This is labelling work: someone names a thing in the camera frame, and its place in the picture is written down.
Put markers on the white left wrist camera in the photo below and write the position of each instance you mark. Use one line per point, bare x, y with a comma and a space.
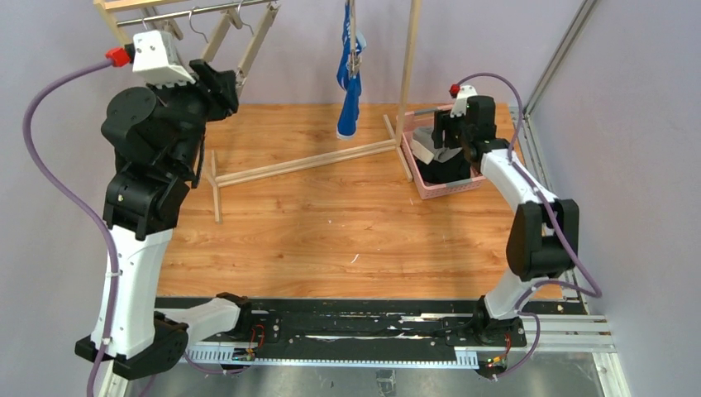
154, 57

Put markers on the blue underwear white trim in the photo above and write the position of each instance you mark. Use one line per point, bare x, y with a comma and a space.
350, 111

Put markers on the black underwear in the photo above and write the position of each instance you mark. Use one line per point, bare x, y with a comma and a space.
455, 168

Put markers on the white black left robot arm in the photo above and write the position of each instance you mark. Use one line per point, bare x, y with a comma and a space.
157, 132

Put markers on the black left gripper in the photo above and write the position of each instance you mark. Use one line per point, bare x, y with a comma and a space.
217, 87

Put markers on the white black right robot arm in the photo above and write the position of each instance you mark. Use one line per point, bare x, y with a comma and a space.
544, 229

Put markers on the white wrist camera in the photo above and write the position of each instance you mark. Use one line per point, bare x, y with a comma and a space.
154, 57
461, 94

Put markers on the grey beige underwear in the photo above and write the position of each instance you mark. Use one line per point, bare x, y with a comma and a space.
422, 147

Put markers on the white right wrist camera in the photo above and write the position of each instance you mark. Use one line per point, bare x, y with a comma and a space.
461, 94

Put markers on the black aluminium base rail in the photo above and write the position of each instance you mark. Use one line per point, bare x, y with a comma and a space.
327, 347

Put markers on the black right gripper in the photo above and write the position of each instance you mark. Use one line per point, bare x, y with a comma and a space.
443, 127

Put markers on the beige clip hanger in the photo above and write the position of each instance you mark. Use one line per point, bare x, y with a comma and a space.
169, 25
239, 34
353, 62

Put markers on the pink perforated plastic basket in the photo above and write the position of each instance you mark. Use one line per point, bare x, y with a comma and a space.
424, 118

